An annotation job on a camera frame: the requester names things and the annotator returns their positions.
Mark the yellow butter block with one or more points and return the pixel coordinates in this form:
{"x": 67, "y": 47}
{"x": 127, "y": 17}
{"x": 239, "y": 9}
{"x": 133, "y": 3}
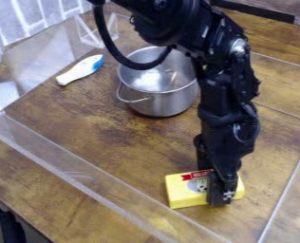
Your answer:
{"x": 188, "y": 189}

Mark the black bar at table edge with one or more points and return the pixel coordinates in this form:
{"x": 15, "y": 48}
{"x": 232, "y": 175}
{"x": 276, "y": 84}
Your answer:
{"x": 259, "y": 11}

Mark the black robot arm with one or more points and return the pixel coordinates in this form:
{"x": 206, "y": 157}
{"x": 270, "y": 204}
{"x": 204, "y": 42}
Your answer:
{"x": 199, "y": 30}

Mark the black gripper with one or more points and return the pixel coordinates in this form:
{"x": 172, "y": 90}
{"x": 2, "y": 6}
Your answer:
{"x": 227, "y": 139}

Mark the black table leg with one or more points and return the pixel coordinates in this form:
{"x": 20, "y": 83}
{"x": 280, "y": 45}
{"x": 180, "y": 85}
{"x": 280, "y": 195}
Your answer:
{"x": 12, "y": 228}

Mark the stainless steel pot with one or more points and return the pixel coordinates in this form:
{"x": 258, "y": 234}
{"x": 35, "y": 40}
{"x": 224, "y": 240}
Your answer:
{"x": 163, "y": 91}

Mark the white curtain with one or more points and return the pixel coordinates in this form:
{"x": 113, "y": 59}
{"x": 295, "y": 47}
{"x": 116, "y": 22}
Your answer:
{"x": 27, "y": 17}

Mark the clear acrylic barrier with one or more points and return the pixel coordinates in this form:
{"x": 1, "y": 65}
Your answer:
{"x": 84, "y": 162}

